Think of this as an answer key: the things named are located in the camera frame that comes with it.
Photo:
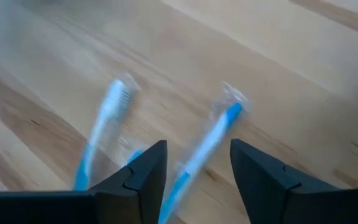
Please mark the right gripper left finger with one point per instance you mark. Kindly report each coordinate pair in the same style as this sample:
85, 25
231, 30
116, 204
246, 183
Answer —
73, 208

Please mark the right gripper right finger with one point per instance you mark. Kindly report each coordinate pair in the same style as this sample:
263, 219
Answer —
291, 205

